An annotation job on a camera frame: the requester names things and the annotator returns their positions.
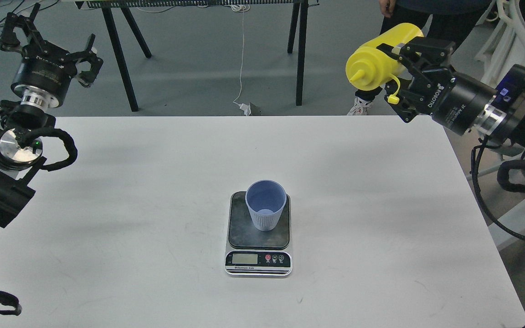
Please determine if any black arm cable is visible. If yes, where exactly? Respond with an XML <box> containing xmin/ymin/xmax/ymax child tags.
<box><xmin>14</xmin><ymin>128</ymin><xmax>78</xmax><ymax>172</ymax></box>
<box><xmin>470</xmin><ymin>137</ymin><xmax>525</xmax><ymax>249</ymax></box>

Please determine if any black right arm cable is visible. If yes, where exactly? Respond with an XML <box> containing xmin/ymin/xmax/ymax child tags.
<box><xmin>470</xmin><ymin>137</ymin><xmax>525</xmax><ymax>249</ymax></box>

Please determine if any blue ribbed plastic cup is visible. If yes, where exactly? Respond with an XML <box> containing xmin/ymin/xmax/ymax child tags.
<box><xmin>245</xmin><ymin>180</ymin><xmax>288</xmax><ymax>232</ymax></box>

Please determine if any black trestle table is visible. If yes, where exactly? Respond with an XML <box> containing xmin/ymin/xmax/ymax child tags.
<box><xmin>74</xmin><ymin>0</ymin><xmax>321</xmax><ymax>113</ymax></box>

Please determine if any white office chair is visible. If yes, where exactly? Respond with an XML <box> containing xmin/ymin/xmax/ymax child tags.
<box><xmin>475</xmin><ymin>0</ymin><xmax>525</xmax><ymax>87</ymax></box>

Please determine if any digital kitchen scale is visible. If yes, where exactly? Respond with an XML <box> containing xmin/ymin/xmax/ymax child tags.
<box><xmin>224</xmin><ymin>191</ymin><xmax>293</xmax><ymax>278</ymax></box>

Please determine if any yellow squeeze bottle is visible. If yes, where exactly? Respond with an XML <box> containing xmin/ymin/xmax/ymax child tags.
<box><xmin>345</xmin><ymin>23</ymin><xmax>423</xmax><ymax>105</ymax></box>

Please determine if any person in dark trousers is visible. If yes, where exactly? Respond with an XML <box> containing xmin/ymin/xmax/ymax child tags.
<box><xmin>346</xmin><ymin>0</ymin><xmax>493</xmax><ymax>116</ymax></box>

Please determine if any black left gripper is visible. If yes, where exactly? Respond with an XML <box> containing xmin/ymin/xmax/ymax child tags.
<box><xmin>0</xmin><ymin>3</ymin><xmax>104</xmax><ymax>109</ymax></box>

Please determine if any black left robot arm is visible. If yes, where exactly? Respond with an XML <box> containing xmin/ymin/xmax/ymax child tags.
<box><xmin>0</xmin><ymin>3</ymin><xmax>103</xmax><ymax>228</ymax></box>

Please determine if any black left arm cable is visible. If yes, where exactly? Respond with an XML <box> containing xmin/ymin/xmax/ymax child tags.
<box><xmin>14</xmin><ymin>128</ymin><xmax>78</xmax><ymax>172</ymax></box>

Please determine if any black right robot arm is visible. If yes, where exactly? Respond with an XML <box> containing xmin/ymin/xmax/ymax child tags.
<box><xmin>377</xmin><ymin>37</ymin><xmax>525</xmax><ymax>193</ymax></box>

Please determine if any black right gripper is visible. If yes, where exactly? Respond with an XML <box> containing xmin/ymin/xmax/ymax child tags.
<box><xmin>376</xmin><ymin>36</ymin><xmax>497</xmax><ymax>135</ymax></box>

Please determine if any white power adapter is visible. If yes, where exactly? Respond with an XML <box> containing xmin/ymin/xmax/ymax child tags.
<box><xmin>239</xmin><ymin>102</ymin><xmax>252</xmax><ymax>116</ymax></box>

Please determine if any white hanging cable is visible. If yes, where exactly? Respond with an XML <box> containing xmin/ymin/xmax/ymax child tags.
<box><xmin>232</xmin><ymin>4</ymin><xmax>250</xmax><ymax>108</ymax></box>

